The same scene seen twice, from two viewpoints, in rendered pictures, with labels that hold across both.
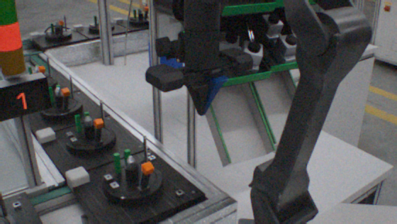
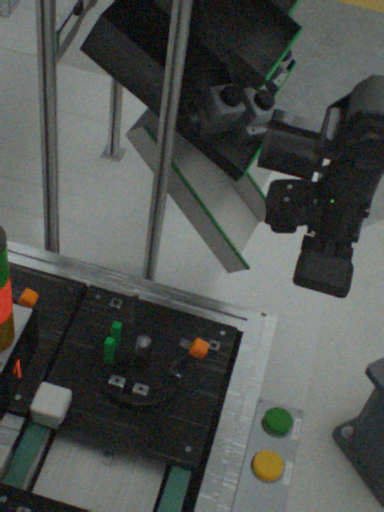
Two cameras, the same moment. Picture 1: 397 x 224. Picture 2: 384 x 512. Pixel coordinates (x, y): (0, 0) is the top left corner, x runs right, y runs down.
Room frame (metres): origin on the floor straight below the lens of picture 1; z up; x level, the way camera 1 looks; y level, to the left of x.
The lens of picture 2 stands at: (0.31, 0.56, 1.97)
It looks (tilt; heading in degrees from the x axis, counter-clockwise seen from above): 50 degrees down; 313
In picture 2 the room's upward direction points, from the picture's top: 10 degrees clockwise
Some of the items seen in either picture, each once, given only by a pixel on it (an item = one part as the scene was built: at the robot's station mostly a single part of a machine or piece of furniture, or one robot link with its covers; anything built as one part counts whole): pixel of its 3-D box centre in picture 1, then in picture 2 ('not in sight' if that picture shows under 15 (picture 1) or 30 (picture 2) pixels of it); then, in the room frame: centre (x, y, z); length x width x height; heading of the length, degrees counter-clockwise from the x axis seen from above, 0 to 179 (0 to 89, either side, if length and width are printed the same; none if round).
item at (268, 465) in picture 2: not in sight; (267, 466); (0.55, 0.09, 0.96); 0.04 x 0.04 x 0.02
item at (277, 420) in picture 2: not in sight; (277, 422); (0.59, 0.03, 0.96); 0.04 x 0.04 x 0.02
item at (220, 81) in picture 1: (210, 93); not in sight; (0.65, -0.03, 1.25); 0.06 x 0.04 x 0.07; 36
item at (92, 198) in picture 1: (131, 171); (141, 352); (0.77, 0.14, 1.01); 0.24 x 0.24 x 0.13; 36
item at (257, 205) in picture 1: (283, 207); not in sight; (0.47, -0.13, 1.15); 0.09 x 0.07 x 0.06; 127
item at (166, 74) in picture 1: (201, 52); (339, 210); (0.64, -0.01, 1.33); 0.19 x 0.06 x 0.08; 126
